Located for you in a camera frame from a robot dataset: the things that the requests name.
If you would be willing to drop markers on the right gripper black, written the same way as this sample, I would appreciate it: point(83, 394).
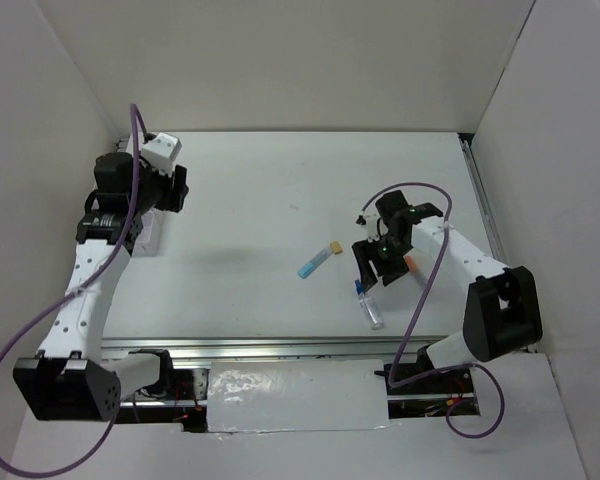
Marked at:
point(390, 272)

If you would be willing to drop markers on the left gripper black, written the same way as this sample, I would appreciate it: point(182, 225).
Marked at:
point(173, 198)

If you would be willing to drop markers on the blue cap spray bottle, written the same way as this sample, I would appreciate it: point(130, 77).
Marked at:
point(368, 307)

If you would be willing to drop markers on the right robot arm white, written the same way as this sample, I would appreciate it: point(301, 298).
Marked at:
point(501, 313)

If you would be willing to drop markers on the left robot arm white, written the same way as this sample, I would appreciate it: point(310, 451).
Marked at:
point(66, 379)

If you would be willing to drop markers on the orange cap clear tube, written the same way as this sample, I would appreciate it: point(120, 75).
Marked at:
point(415, 271)

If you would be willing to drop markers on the blue glue stick tan cap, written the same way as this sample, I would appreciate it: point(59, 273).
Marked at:
point(334, 248)

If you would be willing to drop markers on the near translucent organizer box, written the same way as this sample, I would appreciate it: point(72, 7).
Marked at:
point(147, 243)

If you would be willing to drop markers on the white foil sheet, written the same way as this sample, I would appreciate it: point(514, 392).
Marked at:
point(290, 396)

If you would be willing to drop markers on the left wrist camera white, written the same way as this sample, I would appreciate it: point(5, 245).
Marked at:
point(160, 151)

